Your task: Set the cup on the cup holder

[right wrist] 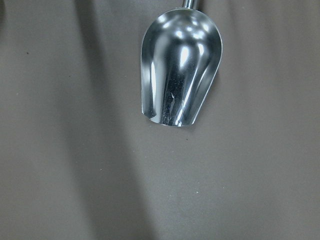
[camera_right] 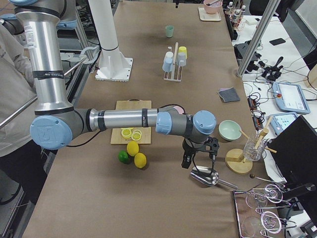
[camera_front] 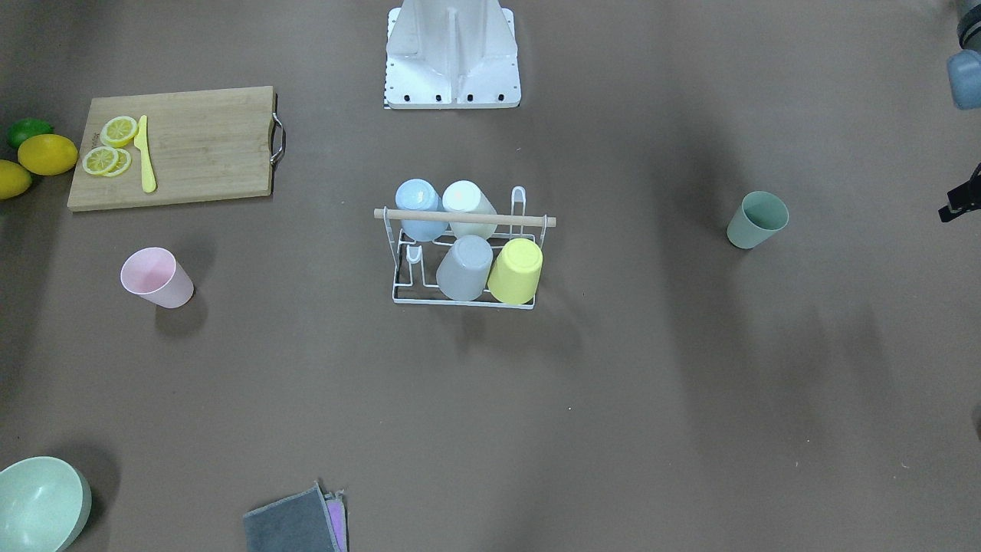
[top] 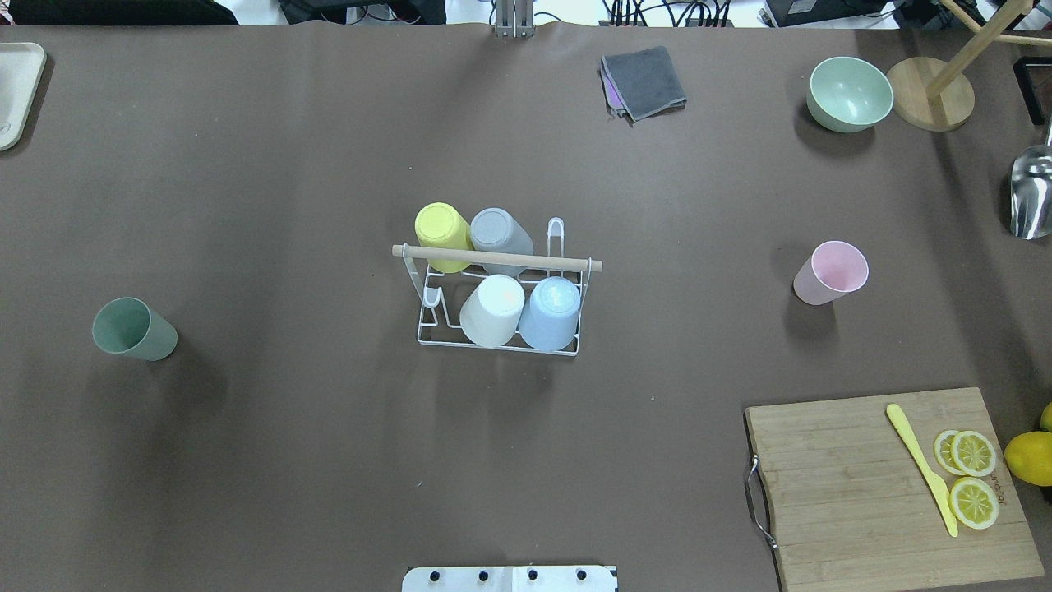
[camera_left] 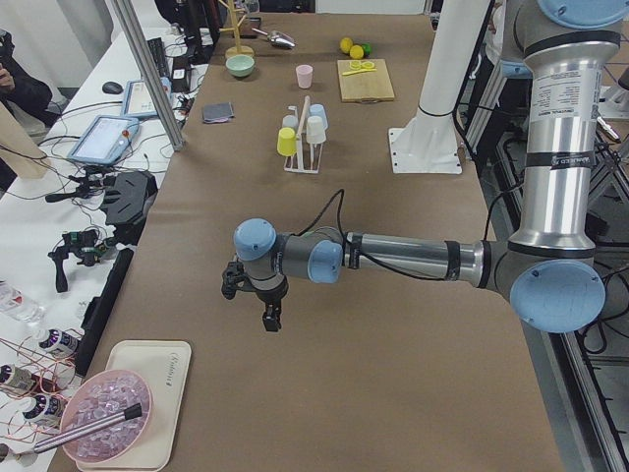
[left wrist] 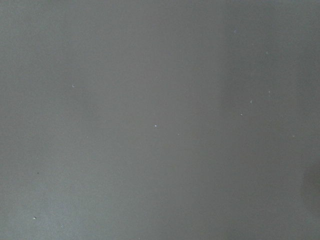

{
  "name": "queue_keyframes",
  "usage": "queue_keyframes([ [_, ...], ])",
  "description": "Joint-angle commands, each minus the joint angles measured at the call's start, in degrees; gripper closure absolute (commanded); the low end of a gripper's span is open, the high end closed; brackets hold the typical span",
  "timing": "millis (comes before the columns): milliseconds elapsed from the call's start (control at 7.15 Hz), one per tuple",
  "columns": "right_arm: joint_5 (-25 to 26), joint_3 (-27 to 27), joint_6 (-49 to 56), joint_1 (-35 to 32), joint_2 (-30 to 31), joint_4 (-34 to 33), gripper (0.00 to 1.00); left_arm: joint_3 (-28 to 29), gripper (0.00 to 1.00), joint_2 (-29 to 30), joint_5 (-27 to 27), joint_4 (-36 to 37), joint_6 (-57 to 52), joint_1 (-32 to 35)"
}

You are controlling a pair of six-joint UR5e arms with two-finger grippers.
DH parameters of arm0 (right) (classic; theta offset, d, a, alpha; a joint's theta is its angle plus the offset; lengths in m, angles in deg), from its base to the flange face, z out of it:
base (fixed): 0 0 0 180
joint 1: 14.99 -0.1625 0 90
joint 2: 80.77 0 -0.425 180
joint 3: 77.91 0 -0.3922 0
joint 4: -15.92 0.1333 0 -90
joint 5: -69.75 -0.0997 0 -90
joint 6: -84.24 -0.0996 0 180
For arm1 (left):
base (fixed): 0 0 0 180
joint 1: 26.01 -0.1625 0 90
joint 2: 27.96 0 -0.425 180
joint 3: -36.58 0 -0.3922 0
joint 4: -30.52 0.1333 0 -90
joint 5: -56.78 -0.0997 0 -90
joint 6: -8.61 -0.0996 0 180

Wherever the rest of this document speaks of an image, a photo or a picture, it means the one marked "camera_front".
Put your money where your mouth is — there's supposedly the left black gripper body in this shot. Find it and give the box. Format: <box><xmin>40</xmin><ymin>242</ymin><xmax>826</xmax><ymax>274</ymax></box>
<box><xmin>938</xmin><ymin>164</ymin><xmax>981</xmax><ymax>223</ymax></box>

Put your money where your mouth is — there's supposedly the green plastic cup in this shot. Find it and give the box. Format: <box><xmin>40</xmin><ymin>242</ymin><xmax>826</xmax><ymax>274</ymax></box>
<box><xmin>727</xmin><ymin>191</ymin><xmax>789</xmax><ymax>249</ymax></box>

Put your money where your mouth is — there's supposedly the pink plastic cup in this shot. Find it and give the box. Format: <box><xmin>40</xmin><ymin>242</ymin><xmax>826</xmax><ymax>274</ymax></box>
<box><xmin>120</xmin><ymin>247</ymin><xmax>194</xmax><ymax>310</ymax></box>

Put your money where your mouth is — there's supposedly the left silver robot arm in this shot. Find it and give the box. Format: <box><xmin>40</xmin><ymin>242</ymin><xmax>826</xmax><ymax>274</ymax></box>
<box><xmin>938</xmin><ymin>1</ymin><xmax>980</xmax><ymax>223</ymax></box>

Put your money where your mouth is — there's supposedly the yellow plastic cup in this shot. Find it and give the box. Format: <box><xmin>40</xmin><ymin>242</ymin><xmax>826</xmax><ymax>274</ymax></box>
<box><xmin>487</xmin><ymin>238</ymin><xmax>543</xmax><ymax>305</ymax></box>

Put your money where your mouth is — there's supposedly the cream white plastic cup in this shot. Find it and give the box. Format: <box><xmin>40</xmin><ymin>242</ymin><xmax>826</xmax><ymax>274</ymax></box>
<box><xmin>442</xmin><ymin>179</ymin><xmax>497</xmax><ymax>240</ymax></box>

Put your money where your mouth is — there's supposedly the grey plastic cup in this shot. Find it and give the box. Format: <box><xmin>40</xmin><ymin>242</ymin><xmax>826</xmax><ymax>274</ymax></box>
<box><xmin>437</xmin><ymin>235</ymin><xmax>494</xmax><ymax>301</ymax></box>

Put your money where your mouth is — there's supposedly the blue plastic cup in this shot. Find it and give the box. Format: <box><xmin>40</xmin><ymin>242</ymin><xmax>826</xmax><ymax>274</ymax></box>
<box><xmin>395</xmin><ymin>179</ymin><xmax>449</xmax><ymax>242</ymax></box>

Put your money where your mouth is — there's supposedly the purple cloth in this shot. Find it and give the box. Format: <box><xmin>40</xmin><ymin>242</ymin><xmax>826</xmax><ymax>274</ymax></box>
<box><xmin>323</xmin><ymin>492</ymin><xmax>348</xmax><ymax>551</ymax></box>

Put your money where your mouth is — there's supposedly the grey folded cloth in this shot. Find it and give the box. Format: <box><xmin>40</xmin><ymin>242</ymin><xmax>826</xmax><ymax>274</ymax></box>
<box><xmin>242</xmin><ymin>485</ymin><xmax>336</xmax><ymax>551</ymax></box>

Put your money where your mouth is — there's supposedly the yellow plastic knife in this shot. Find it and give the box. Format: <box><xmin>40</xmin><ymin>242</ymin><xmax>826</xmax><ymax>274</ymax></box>
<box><xmin>133</xmin><ymin>114</ymin><xmax>157</xmax><ymax>193</ymax></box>

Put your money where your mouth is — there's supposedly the lower lemon slice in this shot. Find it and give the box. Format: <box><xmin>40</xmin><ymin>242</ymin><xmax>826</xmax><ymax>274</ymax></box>
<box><xmin>102</xmin><ymin>148</ymin><xmax>133</xmax><ymax>178</ymax></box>
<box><xmin>80</xmin><ymin>146</ymin><xmax>120</xmax><ymax>177</ymax></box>

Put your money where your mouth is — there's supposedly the lemon slice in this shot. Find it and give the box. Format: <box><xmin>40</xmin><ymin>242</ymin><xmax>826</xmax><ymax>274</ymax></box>
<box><xmin>102</xmin><ymin>148</ymin><xmax>133</xmax><ymax>178</ymax></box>
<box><xmin>98</xmin><ymin>116</ymin><xmax>138</xmax><ymax>148</ymax></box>
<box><xmin>80</xmin><ymin>146</ymin><xmax>120</xmax><ymax>177</ymax></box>

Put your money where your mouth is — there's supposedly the upper lemon slice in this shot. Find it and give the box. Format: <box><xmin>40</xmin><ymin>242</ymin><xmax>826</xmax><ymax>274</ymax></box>
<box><xmin>98</xmin><ymin>116</ymin><xmax>138</xmax><ymax>148</ymax></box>

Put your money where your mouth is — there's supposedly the yellow lemon near board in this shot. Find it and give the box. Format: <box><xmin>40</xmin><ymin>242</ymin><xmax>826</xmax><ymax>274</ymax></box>
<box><xmin>17</xmin><ymin>133</ymin><xmax>78</xmax><ymax>177</ymax></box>

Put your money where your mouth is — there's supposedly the green lime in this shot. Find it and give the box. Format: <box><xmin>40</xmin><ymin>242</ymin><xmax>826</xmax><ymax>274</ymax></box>
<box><xmin>6</xmin><ymin>117</ymin><xmax>54</xmax><ymax>150</ymax></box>

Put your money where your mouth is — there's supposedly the yellow lemon at edge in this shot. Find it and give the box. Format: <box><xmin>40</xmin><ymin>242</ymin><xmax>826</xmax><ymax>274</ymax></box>
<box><xmin>0</xmin><ymin>159</ymin><xmax>34</xmax><ymax>201</ymax></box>

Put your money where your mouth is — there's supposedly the light green bowl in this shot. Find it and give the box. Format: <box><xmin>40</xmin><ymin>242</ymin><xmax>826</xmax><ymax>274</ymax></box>
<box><xmin>1</xmin><ymin>455</ymin><xmax>92</xmax><ymax>551</ymax></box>

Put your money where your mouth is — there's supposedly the white wire cup holder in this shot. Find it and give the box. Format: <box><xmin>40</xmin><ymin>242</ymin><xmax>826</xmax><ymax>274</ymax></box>
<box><xmin>372</xmin><ymin>186</ymin><xmax>557</xmax><ymax>311</ymax></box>

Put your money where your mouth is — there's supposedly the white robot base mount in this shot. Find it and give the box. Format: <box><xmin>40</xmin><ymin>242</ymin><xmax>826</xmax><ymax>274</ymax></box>
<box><xmin>383</xmin><ymin>1</ymin><xmax>522</xmax><ymax>110</ymax></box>

